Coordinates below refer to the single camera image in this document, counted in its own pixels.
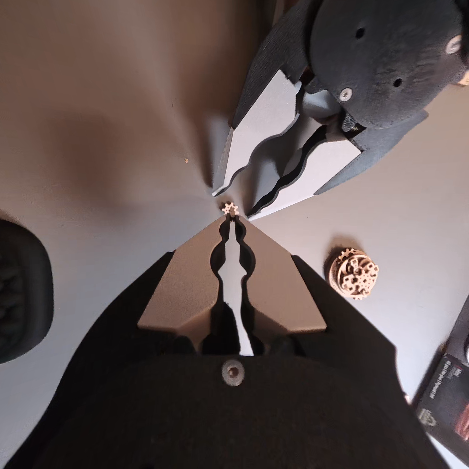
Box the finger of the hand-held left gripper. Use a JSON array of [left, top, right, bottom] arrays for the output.
[[246, 125, 363, 221], [212, 70, 303, 197]]

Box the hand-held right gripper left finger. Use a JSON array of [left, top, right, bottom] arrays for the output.
[[137, 214, 233, 354]]

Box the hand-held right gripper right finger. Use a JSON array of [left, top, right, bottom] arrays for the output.
[[234, 214, 327, 356]]

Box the grey desk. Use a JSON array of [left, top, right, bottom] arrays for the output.
[[0, 0, 469, 468]]

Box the round wooden gear model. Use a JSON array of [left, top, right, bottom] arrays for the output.
[[324, 247, 380, 301]]

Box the black mesh office chair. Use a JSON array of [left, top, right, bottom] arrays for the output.
[[0, 219, 55, 364]]

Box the black printed box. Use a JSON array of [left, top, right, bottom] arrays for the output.
[[416, 293, 469, 446]]

